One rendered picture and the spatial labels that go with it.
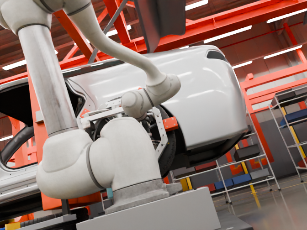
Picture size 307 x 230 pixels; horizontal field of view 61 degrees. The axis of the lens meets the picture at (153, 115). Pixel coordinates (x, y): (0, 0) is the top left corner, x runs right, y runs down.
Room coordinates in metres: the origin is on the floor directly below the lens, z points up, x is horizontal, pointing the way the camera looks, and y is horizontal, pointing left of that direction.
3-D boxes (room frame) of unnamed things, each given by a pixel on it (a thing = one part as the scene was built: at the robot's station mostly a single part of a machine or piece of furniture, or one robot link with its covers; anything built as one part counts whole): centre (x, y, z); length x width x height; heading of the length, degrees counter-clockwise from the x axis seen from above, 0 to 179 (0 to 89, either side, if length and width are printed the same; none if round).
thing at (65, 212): (1.49, 0.61, 0.55); 0.03 x 0.03 x 0.21; 88
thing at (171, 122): (1.68, -0.09, 0.85); 0.09 x 0.08 x 0.07; 88
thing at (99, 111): (1.57, 0.33, 1.03); 0.19 x 0.18 x 0.11; 178
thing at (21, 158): (4.51, 2.55, 1.75); 0.19 x 0.19 x 2.45; 88
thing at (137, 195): (0.81, 0.09, 0.42); 0.22 x 0.18 x 0.06; 88
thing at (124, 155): (0.81, 0.12, 0.56); 0.18 x 0.16 x 0.22; 78
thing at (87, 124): (1.49, 0.40, 0.93); 0.09 x 0.05 x 0.05; 178
